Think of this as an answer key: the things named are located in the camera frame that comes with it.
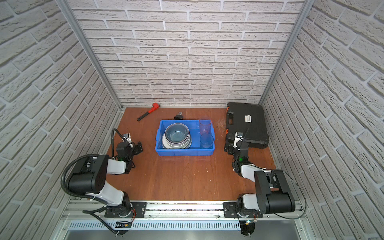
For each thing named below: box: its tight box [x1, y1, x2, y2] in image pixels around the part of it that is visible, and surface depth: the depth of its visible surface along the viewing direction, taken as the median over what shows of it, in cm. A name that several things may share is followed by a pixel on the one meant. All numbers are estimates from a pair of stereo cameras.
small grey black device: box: [174, 111, 184, 120], surface depth 115 cm
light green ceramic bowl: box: [162, 128, 192, 149], surface depth 94 cm
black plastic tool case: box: [225, 102, 269, 149], surface depth 105 cm
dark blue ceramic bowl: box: [165, 123, 190, 144], surface depth 93 cm
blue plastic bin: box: [155, 119, 216, 156], surface depth 95 cm
